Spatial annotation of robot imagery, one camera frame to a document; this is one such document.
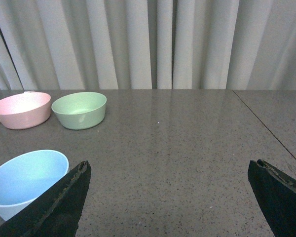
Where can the light blue cup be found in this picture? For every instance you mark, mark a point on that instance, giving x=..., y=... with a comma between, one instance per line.
x=24, y=178

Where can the pink bowl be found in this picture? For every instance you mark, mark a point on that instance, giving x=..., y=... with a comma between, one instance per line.
x=25, y=110

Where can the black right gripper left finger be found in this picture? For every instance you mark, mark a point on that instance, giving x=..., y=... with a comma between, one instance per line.
x=55, y=213

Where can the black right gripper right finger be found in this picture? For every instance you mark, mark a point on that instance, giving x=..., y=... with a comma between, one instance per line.
x=275, y=192

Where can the green bowl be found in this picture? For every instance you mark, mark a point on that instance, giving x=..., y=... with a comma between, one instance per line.
x=80, y=110

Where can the white pleated curtain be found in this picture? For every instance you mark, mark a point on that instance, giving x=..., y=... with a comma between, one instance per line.
x=148, y=44

